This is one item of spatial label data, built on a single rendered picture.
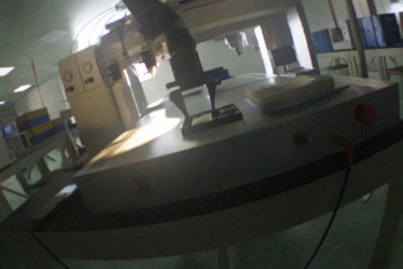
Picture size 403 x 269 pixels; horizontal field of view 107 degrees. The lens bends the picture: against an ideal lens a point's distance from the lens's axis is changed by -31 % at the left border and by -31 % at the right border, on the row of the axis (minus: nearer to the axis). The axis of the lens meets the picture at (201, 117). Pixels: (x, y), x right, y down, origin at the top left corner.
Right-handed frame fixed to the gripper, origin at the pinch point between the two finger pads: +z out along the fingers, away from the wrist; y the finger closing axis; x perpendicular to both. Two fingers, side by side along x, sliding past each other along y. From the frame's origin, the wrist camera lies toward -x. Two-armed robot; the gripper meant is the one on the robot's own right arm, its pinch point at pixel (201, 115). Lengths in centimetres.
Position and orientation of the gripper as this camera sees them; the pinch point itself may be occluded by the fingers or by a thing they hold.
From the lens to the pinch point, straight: 48.6
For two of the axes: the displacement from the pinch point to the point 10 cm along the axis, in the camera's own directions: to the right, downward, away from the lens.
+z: 2.8, 9.4, 2.0
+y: -9.6, 2.8, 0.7
